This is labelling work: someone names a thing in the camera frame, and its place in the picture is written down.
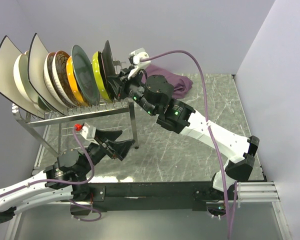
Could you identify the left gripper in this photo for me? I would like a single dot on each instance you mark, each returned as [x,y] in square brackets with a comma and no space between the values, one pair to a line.
[120,149]

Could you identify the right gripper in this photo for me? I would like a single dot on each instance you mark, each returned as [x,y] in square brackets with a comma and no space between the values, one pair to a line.
[120,83]

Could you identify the purple-rimmed beige plate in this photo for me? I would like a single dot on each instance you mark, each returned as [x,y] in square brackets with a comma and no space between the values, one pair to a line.
[108,63]

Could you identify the lime green dotted plate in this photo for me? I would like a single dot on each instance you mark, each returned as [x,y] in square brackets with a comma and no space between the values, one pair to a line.
[100,76]

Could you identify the dark green round plate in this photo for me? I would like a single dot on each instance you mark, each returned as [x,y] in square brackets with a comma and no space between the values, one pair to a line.
[84,75]

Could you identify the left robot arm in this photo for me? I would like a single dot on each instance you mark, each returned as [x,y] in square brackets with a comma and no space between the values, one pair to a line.
[68,178]

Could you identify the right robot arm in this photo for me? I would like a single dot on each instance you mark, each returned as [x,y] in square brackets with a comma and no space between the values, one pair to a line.
[155,97]

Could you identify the steel dish rack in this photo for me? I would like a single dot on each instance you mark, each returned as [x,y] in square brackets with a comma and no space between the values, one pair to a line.
[39,128]

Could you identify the orange dotted plate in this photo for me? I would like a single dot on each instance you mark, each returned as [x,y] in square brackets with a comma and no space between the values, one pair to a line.
[73,84]

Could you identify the brown scale-pattern plate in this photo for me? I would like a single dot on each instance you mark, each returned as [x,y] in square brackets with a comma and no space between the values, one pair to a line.
[60,78]

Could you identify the purple cloth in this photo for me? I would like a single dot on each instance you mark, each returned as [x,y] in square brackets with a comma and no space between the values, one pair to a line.
[182,84]

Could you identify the white ribbed brown bowl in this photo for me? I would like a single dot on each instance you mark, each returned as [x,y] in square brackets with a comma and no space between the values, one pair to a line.
[49,81]

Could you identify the black base beam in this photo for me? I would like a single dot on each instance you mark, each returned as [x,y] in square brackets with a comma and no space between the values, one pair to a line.
[142,196]

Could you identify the white round plate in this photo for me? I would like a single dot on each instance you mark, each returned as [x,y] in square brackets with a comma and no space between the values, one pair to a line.
[22,82]

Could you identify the large square plate, far left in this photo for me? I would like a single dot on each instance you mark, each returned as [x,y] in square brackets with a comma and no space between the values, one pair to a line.
[8,55]

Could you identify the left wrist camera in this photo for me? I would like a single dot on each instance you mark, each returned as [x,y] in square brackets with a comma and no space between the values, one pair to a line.
[88,132]

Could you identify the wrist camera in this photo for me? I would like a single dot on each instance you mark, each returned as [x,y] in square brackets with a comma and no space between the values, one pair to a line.
[88,132]
[139,61]

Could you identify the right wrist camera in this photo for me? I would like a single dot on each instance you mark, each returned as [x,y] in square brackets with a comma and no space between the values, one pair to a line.
[139,61]

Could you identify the aluminium rail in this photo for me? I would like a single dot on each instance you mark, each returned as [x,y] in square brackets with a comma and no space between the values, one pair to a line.
[257,192]

